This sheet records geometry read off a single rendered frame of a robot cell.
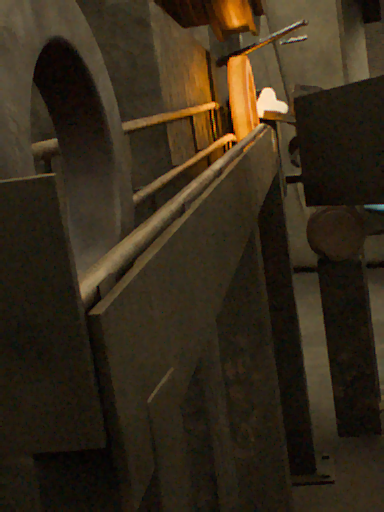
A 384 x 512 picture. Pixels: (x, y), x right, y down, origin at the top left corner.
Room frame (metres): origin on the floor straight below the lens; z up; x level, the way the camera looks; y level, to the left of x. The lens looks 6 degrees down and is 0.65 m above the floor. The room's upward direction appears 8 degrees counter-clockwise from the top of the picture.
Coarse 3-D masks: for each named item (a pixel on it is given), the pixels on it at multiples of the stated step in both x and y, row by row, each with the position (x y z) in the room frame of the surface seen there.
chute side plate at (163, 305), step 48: (240, 192) 0.80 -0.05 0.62; (192, 240) 0.49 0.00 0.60; (240, 240) 0.75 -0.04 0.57; (144, 288) 0.35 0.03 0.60; (192, 288) 0.47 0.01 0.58; (96, 336) 0.29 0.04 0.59; (144, 336) 0.34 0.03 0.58; (192, 336) 0.45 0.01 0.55; (144, 384) 0.33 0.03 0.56; (144, 432) 0.32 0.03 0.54; (144, 480) 0.31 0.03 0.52
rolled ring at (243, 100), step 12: (240, 60) 1.40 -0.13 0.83; (228, 72) 1.38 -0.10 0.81; (240, 72) 1.37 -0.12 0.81; (240, 84) 1.36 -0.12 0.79; (252, 84) 1.49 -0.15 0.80; (240, 96) 1.36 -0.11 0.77; (252, 96) 1.50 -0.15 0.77; (240, 108) 1.36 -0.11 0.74; (252, 108) 1.51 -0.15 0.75; (240, 120) 1.36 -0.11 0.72; (252, 120) 1.50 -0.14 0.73; (240, 132) 1.37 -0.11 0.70
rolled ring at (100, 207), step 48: (0, 0) 0.32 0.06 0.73; (48, 0) 0.36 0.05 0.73; (0, 48) 0.30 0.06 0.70; (48, 48) 0.38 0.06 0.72; (96, 48) 0.43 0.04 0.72; (0, 96) 0.29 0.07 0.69; (48, 96) 0.42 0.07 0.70; (96, 96) 0.42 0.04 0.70; (0, 144) 0.29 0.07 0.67; (96, 144) 0.44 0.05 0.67; (96, 192) 0.44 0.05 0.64; (96, 240) 0.42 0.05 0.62
